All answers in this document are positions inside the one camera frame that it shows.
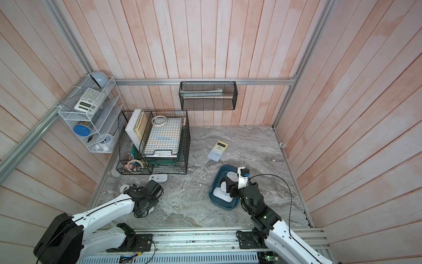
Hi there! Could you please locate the white mouse long underside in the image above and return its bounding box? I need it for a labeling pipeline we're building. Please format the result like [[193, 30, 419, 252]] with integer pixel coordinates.
[[220, 182, 227, 193]]

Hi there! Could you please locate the white mouse small underside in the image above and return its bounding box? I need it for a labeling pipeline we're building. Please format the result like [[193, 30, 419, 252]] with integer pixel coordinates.
[[119, 184, 131, 194]]

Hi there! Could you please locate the white mouse top facing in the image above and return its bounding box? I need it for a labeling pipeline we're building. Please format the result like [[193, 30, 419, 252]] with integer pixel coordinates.
[[226, 171, 238, 182]]

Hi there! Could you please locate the white mouse underside up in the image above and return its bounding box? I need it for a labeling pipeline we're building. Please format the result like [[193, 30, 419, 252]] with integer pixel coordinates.
[[213, 187, 233, 203]]

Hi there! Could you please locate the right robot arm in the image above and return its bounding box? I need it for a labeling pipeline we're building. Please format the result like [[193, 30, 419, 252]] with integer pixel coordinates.
[[224, 177, 332, 264]]

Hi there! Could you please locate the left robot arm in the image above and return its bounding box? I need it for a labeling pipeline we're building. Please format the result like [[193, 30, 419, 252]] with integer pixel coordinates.
[[34, 180, 164, 264]]

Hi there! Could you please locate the teal plastic storage box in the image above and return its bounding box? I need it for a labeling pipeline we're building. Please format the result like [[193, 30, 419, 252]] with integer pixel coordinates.
[[209, 165, 239, 211]]

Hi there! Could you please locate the white mouse near organizer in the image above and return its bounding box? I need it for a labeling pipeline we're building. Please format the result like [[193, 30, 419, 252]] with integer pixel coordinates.
[[148, 173, 168, 184]]

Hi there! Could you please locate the yellow blue calculator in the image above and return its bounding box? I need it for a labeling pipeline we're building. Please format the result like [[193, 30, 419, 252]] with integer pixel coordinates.
[[207, 140, 228, 162]]

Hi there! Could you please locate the tape roll in organizer tray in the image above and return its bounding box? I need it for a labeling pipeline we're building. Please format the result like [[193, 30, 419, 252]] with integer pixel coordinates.
[[126, 159, 145, 172]]

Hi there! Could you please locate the green zipper pouch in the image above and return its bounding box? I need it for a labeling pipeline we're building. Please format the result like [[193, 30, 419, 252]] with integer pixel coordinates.
[[146, 156, 180, 167]]

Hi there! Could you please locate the checkered folio book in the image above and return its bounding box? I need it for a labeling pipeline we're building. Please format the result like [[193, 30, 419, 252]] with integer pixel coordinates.
[[143, 117, 184, 158]]

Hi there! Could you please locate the white tape roll on shelf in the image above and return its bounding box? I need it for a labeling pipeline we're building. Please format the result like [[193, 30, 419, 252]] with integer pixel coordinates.
[[96, 134, 113, 152]]

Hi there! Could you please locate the white upright binder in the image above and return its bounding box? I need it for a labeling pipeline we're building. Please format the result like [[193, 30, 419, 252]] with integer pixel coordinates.
[[125, 108, 144, 149]]

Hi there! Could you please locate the white tape roll on organizer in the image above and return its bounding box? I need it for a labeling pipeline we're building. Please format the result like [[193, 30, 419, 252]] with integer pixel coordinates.
[[151, 115, 168, 127]]

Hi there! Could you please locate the blue lid container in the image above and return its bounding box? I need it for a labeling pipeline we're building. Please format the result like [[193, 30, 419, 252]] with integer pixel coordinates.
[[73, 121, 92, 137]]

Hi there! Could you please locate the ruler in mesh basket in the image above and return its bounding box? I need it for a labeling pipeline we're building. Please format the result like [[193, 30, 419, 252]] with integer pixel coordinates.
[[179, 89, 223, 98]]

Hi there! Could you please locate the white desk calculator on shelf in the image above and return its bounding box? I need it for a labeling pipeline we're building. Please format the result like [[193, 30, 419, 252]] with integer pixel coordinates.
[[74, 88, 106, 116]]

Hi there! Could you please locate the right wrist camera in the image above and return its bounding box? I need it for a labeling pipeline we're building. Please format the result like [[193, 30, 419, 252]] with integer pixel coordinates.
[[237, 167, 250, 189]]

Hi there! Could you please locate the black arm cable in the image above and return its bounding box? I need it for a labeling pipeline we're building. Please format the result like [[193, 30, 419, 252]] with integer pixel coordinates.
[[248, 174, 294, 228]]

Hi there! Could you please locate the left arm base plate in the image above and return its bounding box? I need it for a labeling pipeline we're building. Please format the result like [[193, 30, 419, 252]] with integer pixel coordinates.
[[106, 223, 153, 253]]

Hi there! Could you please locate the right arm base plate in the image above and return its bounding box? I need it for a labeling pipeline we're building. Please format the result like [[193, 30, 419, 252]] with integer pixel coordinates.
[[236, 228, 268, 249]]

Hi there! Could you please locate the black wire desk organizer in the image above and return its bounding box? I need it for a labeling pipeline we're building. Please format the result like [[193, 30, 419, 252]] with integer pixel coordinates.
[[116, 110, 191, 175]]

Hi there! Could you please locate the black mesh wall basket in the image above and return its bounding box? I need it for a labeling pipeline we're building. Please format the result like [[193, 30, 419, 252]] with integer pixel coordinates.
[[179, 81, 238, 111]]

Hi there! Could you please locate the white wire wall shelf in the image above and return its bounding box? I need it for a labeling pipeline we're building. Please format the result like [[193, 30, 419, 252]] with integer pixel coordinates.
[[58, 75, 124, 154]]

